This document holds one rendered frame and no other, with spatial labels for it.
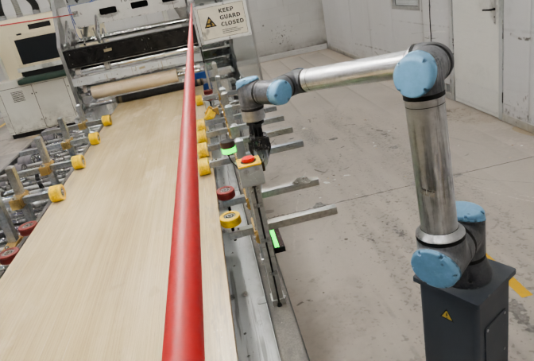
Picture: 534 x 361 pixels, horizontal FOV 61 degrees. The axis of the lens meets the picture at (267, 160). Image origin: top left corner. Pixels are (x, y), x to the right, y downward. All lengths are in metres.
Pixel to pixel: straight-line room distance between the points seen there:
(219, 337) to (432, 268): 0.69
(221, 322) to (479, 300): 0.89
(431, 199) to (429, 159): 0.13
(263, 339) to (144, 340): 0.46
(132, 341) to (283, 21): 9.85
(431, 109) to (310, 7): 9.65
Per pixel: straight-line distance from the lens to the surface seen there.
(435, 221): 1.48
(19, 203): 2.47
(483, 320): 1.82
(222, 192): 1.98
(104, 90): 4.48
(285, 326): 1.52
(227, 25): 4.31
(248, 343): 1.62
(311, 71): 1.69
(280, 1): 10.77
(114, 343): 1.36
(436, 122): 1.36
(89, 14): 4.70
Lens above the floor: 1.70
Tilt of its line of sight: 21 degrees down
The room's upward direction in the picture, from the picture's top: 11 degrees counter-clockwise
